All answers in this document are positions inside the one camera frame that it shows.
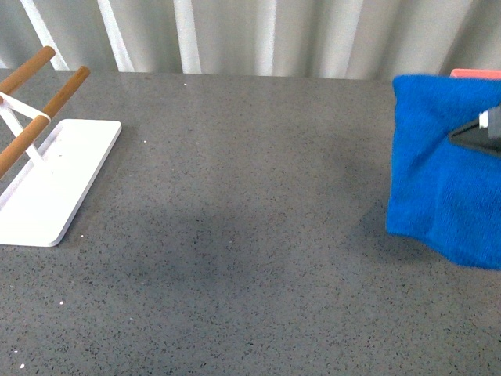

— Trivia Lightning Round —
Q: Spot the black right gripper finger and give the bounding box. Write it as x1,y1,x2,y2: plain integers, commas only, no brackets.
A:
449,105,500,158

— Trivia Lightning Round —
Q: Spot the blue microfiber cloth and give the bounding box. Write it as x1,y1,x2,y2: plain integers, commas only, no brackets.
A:
387,74,500,269

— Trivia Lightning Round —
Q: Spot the pink plastic tray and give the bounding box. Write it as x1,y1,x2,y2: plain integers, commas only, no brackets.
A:
450,68,501,80

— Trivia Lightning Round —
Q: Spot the white metal rack stand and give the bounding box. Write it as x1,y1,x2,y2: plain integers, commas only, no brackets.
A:
0,92,123,248

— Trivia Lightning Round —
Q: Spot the far wooden rack rod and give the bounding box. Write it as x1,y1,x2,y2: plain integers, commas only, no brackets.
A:
1,46,56,95

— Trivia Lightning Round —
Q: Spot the wooden rack rod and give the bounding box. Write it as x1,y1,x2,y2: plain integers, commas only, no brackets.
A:
1,46,56,95
1,66,90,177

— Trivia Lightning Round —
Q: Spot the near wooden rack rod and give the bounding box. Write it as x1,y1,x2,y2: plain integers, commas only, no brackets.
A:
1,66,90,177

